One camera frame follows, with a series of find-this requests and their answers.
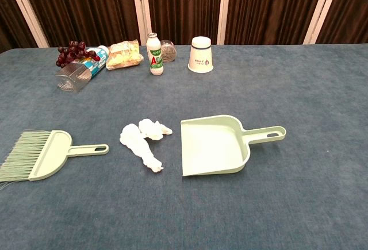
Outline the small white tissue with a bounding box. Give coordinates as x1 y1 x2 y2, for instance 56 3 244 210
138 118 174 141

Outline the light green plastic dustpan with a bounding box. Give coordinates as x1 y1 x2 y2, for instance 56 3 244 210
180 114 288 177

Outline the long white tissue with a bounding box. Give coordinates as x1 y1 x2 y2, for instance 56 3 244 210
119 123 164 174

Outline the light green hand broom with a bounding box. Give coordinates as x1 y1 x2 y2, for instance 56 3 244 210
0 129 110 189

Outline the upturned white paper cup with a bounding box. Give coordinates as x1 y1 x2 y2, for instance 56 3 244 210
187 36 215 74

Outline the white green AD milk bottle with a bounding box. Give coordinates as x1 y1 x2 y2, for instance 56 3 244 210
146 32 165 76

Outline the clear jar with steel wool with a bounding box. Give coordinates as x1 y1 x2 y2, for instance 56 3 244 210
160 39 178 63

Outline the blue and white tube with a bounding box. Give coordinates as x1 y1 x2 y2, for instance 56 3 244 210
80 45 111 79

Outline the clear ribbed plastic box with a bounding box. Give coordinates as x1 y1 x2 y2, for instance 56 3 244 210
55 61 93 93

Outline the dark red grape bunch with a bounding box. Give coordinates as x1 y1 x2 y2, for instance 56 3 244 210
55 40 101 68

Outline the dark brown curtain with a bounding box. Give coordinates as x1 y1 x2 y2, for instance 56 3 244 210
0 0 368 54

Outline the white frame post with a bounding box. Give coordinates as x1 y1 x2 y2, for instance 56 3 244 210
3 0 50 48
131 0 152 46
216 0 232 45
302 0 344 45

